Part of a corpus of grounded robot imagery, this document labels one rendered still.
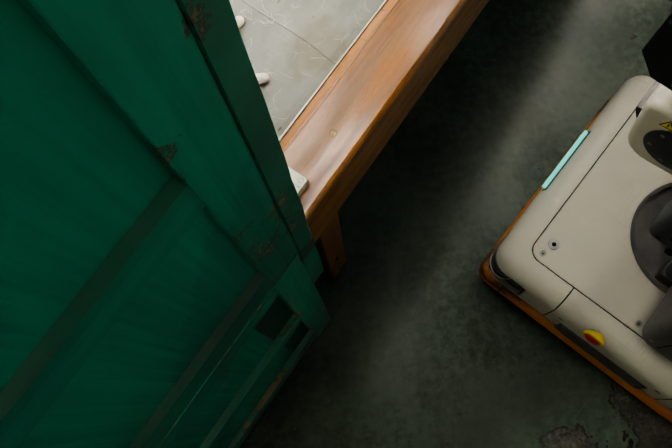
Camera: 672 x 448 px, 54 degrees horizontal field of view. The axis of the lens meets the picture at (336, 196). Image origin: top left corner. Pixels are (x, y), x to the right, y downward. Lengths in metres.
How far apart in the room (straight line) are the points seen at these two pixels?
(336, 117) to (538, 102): 1.01
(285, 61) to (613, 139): 0.85
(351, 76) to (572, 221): 0.70
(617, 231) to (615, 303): 0.16
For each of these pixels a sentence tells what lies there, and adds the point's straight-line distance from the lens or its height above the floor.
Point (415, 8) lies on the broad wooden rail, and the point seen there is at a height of 0.76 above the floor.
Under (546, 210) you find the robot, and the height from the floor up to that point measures 0.28.
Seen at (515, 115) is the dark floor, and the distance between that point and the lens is 1.95.
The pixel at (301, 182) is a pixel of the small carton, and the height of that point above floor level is 0.78.
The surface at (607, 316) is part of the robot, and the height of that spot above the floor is 0.28.
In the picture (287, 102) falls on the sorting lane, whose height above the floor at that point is 0.74.
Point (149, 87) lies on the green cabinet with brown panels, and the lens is 0.38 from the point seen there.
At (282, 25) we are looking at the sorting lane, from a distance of 1.18.
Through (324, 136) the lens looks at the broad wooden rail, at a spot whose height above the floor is 0.76.
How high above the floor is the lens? 1.74
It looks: 73 degrees down
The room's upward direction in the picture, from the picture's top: 9 degrees counter-clockwise
